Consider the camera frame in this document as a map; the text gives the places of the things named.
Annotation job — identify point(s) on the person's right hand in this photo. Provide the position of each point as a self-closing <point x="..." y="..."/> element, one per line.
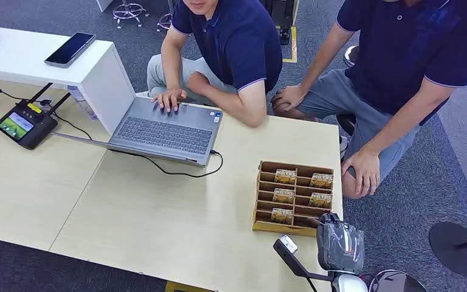
<point x="170" y="97"/>
<point x="290" y="97"/>

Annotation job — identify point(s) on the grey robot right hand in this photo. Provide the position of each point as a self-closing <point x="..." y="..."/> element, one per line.
<point x="340" y="246"/>

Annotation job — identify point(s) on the person's left hand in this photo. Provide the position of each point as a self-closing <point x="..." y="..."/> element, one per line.
<point x="364" y="167"/>
<point x="198" y="82"/>

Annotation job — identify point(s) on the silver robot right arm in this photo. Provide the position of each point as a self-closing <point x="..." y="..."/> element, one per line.
<point x="348" y="283"/>

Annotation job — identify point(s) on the yellow hotel card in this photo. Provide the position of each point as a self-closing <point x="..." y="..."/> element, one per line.
<point x="320" y="200"/>
<point x="285" y="176"/>
<point x="282" y="216"/>
<point x="321" y="181"/>
<point x="283" y="196"/>

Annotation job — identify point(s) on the person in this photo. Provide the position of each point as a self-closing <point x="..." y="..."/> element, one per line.
<point x="233" y="44"/>
<point x="410" y="52"/>

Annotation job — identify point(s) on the wooden card holder box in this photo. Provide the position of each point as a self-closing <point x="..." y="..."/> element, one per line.
<point x="263" y="225"/>

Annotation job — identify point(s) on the grey laptop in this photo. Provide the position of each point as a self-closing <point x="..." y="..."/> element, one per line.
<point x="165" y="133"/>

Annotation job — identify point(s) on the yellow floor tape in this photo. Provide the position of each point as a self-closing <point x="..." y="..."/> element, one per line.
<point x="293" y="46"/>

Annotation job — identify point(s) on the glossy dark robot body cover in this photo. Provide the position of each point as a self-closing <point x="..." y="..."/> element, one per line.
<point x="398" y="282"/>

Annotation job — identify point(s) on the chrome stool base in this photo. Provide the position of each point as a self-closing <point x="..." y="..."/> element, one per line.
<point x="164" y="22"/>
<point x="128" y="11"/>

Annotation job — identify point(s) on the chrome stool footrest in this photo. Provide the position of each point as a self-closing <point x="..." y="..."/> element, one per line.
<point x="351" y="55"/>

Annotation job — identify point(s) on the black cabinet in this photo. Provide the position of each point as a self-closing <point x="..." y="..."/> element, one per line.
<point x="284" y="16"/>

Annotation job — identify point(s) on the black smartphone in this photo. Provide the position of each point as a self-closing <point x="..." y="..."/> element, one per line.
<point x="70" y="49"/>

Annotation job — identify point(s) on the black round stand base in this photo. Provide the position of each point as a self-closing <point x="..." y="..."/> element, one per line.
<point x="457" y="250"/>

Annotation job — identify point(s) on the white desk shelf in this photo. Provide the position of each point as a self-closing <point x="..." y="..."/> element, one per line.
<point x="36" y="60"/>

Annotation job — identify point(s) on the black remote controller with screen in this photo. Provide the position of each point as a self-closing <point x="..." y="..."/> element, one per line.
<point x="26" y="127"/>

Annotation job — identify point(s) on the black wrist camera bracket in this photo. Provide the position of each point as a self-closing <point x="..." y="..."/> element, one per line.
<point x="294" y="264"/>

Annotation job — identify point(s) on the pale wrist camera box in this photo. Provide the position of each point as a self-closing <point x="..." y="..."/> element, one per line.
<point x="288" y="244"/>

